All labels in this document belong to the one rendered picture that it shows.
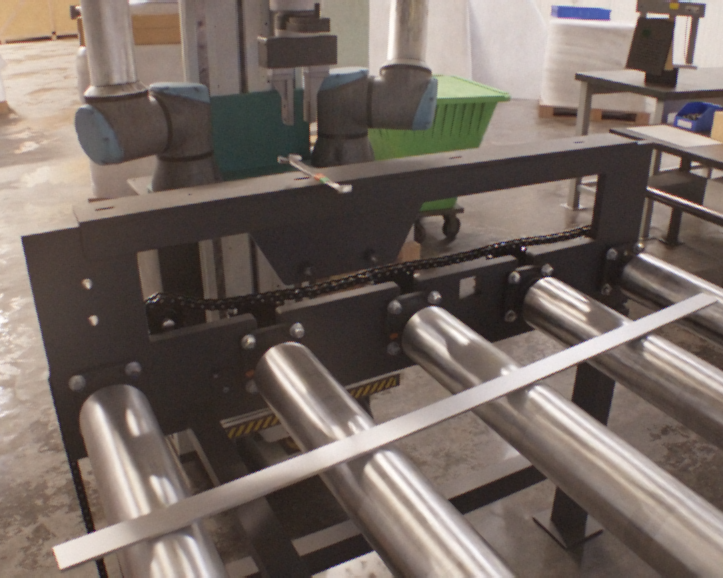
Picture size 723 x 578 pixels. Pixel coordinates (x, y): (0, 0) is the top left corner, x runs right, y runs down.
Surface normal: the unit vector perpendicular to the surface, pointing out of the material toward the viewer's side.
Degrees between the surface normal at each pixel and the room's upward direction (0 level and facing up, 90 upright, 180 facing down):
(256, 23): 90
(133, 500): 20
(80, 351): 90
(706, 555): 48
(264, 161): 90
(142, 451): 8
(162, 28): 90
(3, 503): 0
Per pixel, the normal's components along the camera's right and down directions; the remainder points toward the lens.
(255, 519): 0.01, -0.90
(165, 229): 0.49, 0.38
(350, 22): 0.00, 0.43
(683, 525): -0.50, -0.61
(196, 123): 0.77, 0.29
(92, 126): -0.64, 0.40
